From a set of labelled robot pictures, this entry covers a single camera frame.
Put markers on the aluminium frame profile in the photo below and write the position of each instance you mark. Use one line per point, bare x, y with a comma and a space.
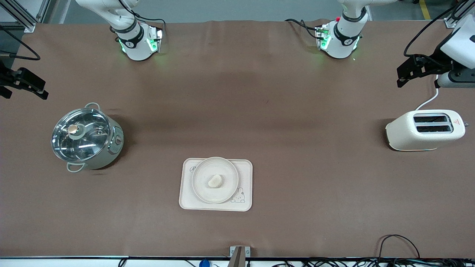
22, 16
454, 18

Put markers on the blue round object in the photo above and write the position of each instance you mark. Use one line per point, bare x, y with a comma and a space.
204, 264

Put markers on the brown table cover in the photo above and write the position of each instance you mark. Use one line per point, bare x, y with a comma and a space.
297, 111

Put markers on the cream rabbit print tray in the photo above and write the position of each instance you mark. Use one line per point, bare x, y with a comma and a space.
245, 174

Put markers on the pale green electric pot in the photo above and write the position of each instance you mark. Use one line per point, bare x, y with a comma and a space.
111, 148

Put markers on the white steamed bun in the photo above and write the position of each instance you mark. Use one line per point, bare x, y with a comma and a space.
215, 181

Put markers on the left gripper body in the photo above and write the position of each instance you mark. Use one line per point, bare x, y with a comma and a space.
440, 61

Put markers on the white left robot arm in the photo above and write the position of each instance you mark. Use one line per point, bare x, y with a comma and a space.
345, 37

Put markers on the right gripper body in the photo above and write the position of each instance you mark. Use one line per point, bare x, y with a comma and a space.
4, 79

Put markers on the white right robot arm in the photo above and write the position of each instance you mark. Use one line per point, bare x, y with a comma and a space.
133, 40

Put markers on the cream two-slot toaster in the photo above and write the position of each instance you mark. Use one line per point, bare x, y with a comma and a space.
419, 139

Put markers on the glass pot lid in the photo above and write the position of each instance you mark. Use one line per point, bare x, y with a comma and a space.
79, 135

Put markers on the grey metal camera bracket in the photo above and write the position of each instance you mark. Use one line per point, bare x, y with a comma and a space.
239, 256

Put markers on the cream round plate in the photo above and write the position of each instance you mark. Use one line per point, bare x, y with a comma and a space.
202, 185

